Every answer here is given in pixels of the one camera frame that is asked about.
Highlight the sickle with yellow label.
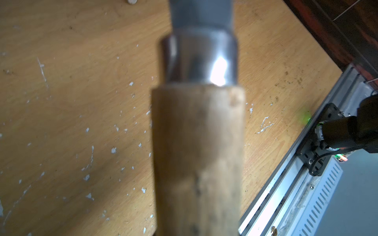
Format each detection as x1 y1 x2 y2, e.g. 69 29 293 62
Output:
127 0 138 5

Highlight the sickle plain wooden handle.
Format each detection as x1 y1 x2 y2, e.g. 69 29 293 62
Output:
151 1 246 236

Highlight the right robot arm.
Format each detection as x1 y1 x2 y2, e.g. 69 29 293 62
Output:
315 95 378 153

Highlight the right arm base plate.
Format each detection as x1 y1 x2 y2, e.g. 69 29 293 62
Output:
295 103 344 177

